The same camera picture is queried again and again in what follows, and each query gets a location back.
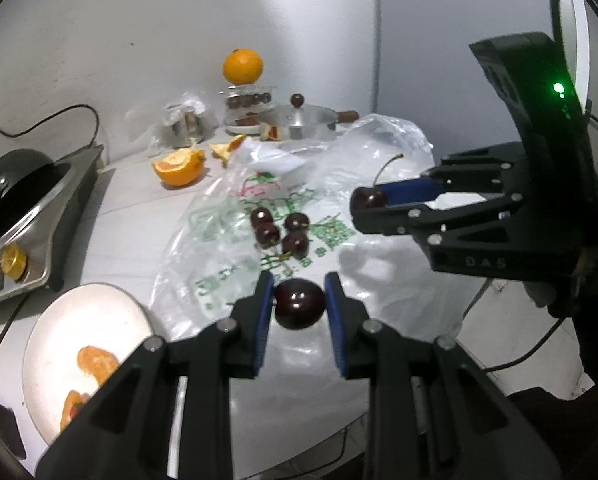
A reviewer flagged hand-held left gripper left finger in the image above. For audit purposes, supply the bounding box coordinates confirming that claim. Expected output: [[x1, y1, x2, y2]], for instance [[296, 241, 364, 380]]
[[35, 271, 275, 480]]

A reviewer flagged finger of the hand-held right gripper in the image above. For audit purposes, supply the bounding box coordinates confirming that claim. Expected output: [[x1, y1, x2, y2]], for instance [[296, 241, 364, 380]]
[[381, 142, 527, 208], [351, 192, 525, 241]]

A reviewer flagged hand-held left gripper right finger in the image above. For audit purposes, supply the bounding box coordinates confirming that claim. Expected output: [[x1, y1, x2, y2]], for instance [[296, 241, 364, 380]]
[[324, 271, 562, 480]]

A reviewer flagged clear printed plastic bag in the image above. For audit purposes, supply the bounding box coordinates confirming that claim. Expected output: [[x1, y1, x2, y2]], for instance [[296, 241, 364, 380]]
[[151, 114, 480, 356]]

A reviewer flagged peeled orange segment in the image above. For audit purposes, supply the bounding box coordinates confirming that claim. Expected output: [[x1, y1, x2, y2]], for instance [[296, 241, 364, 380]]
[[77, 346, 120, 386], [60, 390, 92, 433]]

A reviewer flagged white round plate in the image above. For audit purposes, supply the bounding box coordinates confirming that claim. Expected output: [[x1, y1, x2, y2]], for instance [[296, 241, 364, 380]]
[[22, 284, 157, 448]]

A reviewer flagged small steel lidded pot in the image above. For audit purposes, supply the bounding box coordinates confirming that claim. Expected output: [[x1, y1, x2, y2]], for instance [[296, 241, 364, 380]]
[[256, 93, 360, 142]]

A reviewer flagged grey refrigerator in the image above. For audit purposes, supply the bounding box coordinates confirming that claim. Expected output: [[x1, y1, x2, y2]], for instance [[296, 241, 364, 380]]
[[379, 0, 598, 211]]

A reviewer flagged cut orange half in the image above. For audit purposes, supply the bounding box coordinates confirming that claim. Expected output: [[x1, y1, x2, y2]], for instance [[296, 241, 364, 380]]
[[151, 140, 206, 188]]

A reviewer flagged orange peel piece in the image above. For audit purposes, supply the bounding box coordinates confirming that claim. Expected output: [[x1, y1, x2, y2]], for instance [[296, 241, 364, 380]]
[[209, 134, 247, 167]]

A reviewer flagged glass jar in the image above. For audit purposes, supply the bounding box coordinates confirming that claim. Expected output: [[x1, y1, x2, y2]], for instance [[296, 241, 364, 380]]
[[219, 82, 275, 128]]

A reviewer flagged steel cup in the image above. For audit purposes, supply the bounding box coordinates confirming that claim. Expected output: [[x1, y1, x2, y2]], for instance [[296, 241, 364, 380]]
[[171, 110, 207, 146]]

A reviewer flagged whole orange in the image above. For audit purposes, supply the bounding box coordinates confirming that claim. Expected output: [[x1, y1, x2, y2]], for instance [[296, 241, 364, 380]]
[[222, 48, 264, 85]]

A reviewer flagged steel induction cooker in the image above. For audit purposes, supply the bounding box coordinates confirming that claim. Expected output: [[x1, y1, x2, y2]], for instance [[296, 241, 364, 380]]
[[0, 144, 104, 311]]

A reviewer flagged dark chopstick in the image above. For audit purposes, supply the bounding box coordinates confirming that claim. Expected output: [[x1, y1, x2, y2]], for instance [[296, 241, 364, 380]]
[[0, 290, 30, 377]]

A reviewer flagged black box device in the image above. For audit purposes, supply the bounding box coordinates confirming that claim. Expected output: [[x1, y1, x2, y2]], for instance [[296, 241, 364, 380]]
[[0, 390, 27, 461]]

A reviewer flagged dark wok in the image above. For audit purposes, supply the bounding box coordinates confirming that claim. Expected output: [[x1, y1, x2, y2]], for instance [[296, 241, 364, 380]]
[[0, 149, 54, 248]]

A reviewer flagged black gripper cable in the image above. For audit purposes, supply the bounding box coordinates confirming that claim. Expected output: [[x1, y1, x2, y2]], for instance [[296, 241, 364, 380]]
[[484, 280, 565, 373], [549, 0, 598, 86]]

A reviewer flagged black cooker cable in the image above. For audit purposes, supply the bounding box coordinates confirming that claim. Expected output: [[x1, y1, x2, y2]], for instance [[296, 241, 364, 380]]
[[0, 105, 100, 153]]

